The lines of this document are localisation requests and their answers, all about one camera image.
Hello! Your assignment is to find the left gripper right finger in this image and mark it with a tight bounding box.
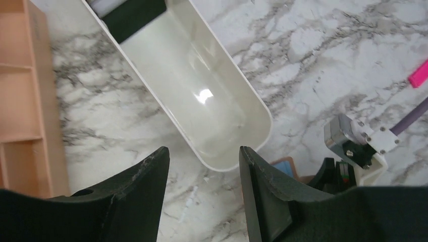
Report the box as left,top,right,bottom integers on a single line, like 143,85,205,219
239,146,427,241

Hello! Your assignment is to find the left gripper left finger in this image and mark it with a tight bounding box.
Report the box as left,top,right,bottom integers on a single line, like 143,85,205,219
1,146,170,241

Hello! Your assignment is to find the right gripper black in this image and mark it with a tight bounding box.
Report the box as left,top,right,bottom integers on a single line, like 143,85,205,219
307,158,356,194

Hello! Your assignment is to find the brown leather card holder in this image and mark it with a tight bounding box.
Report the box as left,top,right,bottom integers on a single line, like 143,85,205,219
271,156,314,184

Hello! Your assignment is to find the stack of credit cards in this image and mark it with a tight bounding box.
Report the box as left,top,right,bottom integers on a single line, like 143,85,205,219
88,0,167,43

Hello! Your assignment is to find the orange mesh file organizer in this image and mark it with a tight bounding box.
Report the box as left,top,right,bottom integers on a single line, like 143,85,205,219
1,1,70,198

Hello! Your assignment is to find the pink highlighter marker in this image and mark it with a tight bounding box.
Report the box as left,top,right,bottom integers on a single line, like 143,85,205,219
408,60,427,88

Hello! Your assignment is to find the white oblong plastic tray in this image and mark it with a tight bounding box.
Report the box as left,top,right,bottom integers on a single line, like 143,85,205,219
83,1,273,172

